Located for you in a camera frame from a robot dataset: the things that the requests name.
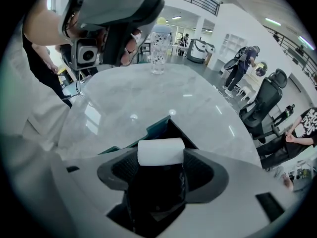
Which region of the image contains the black and white mobile robot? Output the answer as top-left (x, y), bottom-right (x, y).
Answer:
top-left (205, 43), bottom-right (215, 59)
top-left (187, 38), bottom-right (208, 64)

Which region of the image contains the white cable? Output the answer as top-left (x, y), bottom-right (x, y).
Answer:
top-left (212, 84), bottom-right (240, 114)

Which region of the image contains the person's left forearm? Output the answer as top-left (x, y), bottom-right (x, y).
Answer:
top-left (22, 7), bottom-right (83, 46)

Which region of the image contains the black cable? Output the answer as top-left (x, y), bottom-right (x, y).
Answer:
top-left (61, 69), bottom-right (87, 101)

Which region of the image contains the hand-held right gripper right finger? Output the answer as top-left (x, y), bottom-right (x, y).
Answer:
top-left (158, 148), bottom-right (302, 238)

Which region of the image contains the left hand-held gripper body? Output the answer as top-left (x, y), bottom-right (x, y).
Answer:
top-left (60, 0), bottom-right (133, 67)

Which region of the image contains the round mirror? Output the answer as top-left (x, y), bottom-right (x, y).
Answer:
top-left (254, 61), bottom-right (269, 77)

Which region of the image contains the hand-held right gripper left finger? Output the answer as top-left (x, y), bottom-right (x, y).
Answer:
top-left (49, 148), bottom-right (140, 238)

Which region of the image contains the white stool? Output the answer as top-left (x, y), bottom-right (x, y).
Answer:
top-left (235, 85), bottom-right (253, 102)

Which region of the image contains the clear bottle with yellow lid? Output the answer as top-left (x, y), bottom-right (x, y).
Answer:
top-left (150, 17), bottom-right (173, 75)

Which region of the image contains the person's left hand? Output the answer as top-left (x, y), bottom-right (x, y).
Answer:
top-left (120, 28), bottom-right (143, 66)

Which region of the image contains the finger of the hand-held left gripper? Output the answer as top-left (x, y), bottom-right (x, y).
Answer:
top-left (128, 0), bottom-right (165, 34)

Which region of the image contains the person's beige shirt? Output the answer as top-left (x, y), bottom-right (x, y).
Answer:
top-left (0, 16), bottom-right (84, 163)

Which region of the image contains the white cloth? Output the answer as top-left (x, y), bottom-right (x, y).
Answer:
top-left (137, 137), bottom-right (186, 166)

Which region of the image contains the black office chair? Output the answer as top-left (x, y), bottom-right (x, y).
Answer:
top-left (238, 68), bottom-right (288, 144)

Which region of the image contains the grey gripper camera box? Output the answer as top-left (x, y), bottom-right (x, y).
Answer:
top-left (71, 38), bottom-right (101, 70)

